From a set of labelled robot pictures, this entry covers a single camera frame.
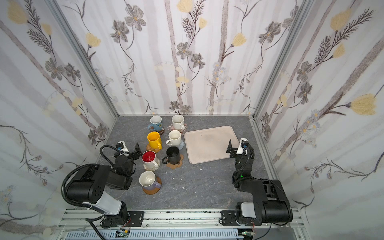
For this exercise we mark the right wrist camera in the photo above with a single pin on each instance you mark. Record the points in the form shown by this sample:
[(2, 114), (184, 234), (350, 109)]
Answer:
[(244, 144)]

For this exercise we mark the white slotted cable duct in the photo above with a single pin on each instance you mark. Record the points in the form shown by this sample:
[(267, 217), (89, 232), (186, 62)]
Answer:
[(188, 234)]

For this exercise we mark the white mug red inside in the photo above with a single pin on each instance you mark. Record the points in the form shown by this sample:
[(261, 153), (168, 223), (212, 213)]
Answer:
[(148, 156)]

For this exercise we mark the dark brown round coaster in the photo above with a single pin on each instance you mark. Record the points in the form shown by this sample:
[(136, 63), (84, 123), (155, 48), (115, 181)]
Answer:
[(160, 132)]

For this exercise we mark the blue mug white inside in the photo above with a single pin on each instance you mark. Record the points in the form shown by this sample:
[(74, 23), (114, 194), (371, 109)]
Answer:
[(156, 122)]

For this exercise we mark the black mug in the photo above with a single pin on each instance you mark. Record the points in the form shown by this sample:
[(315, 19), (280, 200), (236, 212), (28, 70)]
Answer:
[(172, 157)]

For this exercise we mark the lavender mug white inside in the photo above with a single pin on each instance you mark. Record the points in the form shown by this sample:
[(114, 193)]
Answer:
[(148, 181)]

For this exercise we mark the grey round felt coaster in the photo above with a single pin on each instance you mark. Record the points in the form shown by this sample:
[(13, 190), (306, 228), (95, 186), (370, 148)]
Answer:
[(181, 146)]

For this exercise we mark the brown paw print coaster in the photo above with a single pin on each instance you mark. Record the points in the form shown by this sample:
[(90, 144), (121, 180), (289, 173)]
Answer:
[(178, 165)]

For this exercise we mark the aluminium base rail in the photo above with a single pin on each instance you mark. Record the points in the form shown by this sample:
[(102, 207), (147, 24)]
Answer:
[(73, 225)]

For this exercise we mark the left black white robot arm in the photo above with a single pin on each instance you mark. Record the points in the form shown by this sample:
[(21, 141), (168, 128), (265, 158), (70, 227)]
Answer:
[(85, 187)]

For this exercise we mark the woven multicolour round coaster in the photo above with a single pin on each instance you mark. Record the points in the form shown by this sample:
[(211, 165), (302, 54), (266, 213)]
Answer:
[(152, 166)]

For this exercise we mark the yellow mug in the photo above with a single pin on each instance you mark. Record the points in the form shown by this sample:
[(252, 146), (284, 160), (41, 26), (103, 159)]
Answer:
[(155, 141)]

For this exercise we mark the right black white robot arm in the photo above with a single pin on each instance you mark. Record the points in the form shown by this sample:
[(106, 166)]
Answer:
[(269, 202)]

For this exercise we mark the pink flower coaster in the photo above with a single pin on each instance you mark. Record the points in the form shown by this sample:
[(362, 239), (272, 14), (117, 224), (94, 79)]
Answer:
[(182, 131)]

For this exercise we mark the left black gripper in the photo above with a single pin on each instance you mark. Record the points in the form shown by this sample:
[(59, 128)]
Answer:
[(130, 155)]

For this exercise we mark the beige serving tray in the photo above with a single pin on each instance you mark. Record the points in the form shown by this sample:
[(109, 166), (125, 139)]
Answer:
[(209, 144)]

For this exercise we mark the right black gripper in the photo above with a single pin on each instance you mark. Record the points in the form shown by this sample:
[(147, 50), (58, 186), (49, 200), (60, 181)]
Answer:
[(235, 151)]

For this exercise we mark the rattan woven round coaster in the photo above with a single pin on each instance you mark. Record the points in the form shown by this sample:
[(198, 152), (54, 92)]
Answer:
[(151, 149)]

